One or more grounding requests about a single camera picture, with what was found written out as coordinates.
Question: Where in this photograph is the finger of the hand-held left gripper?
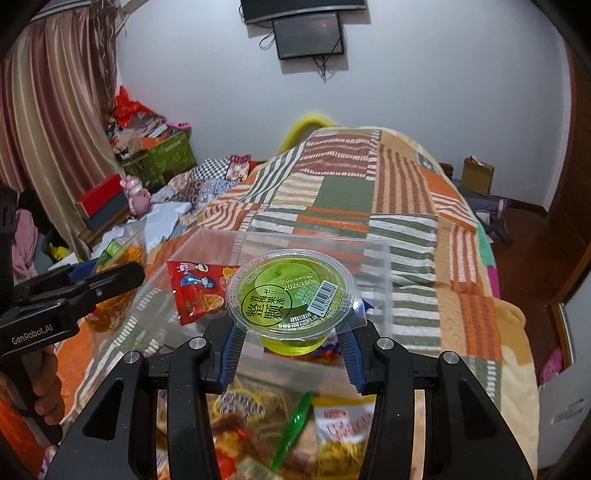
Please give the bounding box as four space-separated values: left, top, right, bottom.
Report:
18 262 146 319
28 261 100 286

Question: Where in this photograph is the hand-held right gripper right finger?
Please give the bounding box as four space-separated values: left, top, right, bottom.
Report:
335 318 541 480

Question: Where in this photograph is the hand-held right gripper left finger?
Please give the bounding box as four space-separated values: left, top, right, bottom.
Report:
44 318 245 480

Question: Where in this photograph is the clear fried snack packet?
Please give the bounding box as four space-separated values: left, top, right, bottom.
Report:
88 233 151 335

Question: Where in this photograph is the green jelly cup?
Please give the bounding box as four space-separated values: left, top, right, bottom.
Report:
225 248 368 358

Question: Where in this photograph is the clear plastic container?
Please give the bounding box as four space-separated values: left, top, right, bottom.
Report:
90 227 395 480

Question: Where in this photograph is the person's left hand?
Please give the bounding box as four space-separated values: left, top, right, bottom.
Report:
25 346 65 428

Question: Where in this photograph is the striped yellow snack packet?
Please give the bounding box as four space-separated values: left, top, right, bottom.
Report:
210 385 296 428

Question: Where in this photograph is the white yellow noodle snack packet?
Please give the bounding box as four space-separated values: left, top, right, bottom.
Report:
311 394 377 480

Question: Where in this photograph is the pink garment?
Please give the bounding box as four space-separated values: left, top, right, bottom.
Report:
11 208 41 280

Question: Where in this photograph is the red snack packet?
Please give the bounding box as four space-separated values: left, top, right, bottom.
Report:
166 260 241 326

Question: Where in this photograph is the red box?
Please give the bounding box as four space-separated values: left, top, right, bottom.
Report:
75 174 124 217

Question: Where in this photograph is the white plastic bag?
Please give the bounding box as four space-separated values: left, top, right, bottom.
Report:
141 200 192 243

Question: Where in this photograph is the green jelly stick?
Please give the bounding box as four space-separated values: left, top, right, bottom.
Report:
270 391 315 474

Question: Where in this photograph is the green storage box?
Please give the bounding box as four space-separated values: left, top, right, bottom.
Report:
122 129 197 190

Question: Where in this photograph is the checkered patterned cloth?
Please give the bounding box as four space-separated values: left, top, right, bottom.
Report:
166 154 252 208

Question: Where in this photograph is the pile of household clutter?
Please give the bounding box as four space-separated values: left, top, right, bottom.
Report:
107 113 192 160

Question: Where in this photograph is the striped pink curtain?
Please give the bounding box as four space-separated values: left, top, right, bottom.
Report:
0 7 125 264

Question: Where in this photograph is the striped patchwork blanket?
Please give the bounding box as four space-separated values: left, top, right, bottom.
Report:
60 127 541 480

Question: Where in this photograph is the red plastic bag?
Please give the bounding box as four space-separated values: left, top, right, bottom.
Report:
113 85 153 127

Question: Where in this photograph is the pink slipper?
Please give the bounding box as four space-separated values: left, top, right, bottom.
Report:
540 348 565 385

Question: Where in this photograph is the dark clothes pile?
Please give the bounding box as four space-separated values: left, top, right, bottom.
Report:
475 196 514 244

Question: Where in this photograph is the white door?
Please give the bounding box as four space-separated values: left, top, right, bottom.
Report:
537 300 591 469

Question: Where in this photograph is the cardboard box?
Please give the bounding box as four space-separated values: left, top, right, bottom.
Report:
462 156 496 197

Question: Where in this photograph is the yellow hoop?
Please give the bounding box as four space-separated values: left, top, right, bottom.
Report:
277 112 342 153

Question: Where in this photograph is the wooden door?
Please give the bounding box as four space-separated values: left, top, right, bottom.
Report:
499 37 591 305

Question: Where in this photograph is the black television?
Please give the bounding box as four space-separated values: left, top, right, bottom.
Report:
239 0 369 25

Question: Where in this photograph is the black monitor cable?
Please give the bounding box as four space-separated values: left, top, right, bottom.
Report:
314 54 339 85

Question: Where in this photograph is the small wall monitor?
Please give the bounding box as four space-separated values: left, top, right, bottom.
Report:
272 13 346 61

